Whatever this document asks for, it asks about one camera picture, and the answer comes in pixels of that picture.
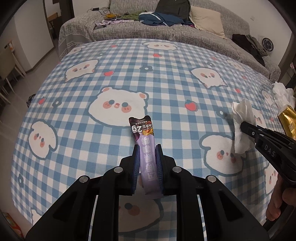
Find blue jacket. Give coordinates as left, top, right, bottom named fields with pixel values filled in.
left=139, top=12, right=185, bottom=26

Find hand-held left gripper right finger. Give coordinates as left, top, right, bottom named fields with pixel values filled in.
left=155, top=144, right=270, bottom=241

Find white tissue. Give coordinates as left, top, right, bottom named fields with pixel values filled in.
left=231, top=99, right=257, bottom=154

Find black clothes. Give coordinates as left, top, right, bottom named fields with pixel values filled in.
left=232, top=34, right=265, bottom=66

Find black charger with cable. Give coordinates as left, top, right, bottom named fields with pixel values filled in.
left=87, top=7, right=109, bottom=15

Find blue checkered bear tablecloth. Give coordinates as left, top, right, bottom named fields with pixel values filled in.
left=11, top=38, right=296, bottom=241

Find black backpack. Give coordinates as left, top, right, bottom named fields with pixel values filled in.
left=155, top=0, right=191, bottom=20

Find crumpled white plastic bag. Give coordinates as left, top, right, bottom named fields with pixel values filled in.
left=272, top=82, right=295, bottom=110

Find beige pillow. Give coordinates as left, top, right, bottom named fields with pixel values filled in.
left=189, top=6, right=228, bottom=39

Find colourful cardboard box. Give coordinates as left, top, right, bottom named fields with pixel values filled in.
left=2, top=211, right=25, bottom=239

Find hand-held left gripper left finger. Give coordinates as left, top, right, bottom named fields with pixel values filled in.
left=25, top=144, right=140, bottom=241

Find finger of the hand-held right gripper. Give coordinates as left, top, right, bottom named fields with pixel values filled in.
left=240, top=122, right=264, bottom=139

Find striped purple cloth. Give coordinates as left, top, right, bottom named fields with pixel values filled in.
left=95, top=19, right=131, bottom=29

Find beige dining chair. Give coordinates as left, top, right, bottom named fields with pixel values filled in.
left=0, top=50, right=25, bottom=81

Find green camouflage cloth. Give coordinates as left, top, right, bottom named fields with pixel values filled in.
left=121, top=12, right=141, bottom=21

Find olive green garment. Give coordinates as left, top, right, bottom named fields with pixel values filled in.
left=245, top=35, right=269, bottom=56

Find gold tissue pack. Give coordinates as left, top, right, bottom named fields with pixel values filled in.
left=277, top=105, right=296, bottom=140

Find purple snack stick wrapper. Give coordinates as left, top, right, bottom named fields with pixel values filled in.
left=128, top=115, right=162, bottom=200

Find grey patterned sofa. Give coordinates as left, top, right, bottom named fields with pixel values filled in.
left=58, top=0, right=281, bottom=79

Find small round fan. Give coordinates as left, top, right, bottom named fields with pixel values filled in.
left=261, top=37, right=274, bottom=52

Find person's right hand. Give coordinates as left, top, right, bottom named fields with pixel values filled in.
left=266, top=173, right=296, bottom=223

